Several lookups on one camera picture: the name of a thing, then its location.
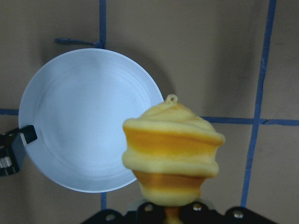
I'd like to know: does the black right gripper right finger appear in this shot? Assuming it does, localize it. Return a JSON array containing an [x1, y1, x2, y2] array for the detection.
[[179, 202, 220, 224]]

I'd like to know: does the blue plate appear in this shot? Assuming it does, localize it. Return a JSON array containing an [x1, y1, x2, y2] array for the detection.
[[18, 49, 163, 193]]

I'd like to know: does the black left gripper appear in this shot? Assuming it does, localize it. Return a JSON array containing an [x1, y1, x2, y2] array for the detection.
[[0, 125, 37, 176]]

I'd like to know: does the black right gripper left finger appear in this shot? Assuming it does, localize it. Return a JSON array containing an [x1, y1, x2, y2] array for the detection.
[[135, 202, 166, 224]]

